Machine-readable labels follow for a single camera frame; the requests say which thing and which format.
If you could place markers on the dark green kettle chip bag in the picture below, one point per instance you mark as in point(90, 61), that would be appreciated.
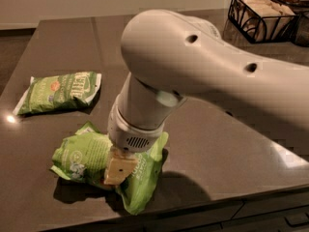
point(59, 92)

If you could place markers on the dark cabinet drawer handle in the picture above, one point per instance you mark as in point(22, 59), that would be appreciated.
point(296, 220)

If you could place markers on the light green rice chip bag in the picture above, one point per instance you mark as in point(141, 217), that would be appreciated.
point(82, 158)

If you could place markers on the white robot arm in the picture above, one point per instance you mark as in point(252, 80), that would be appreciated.
point(171, 57)

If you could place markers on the black wire napkin basket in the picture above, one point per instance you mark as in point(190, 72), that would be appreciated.
point(262, 21)

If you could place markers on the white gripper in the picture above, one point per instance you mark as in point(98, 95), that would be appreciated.
point(130, 135)

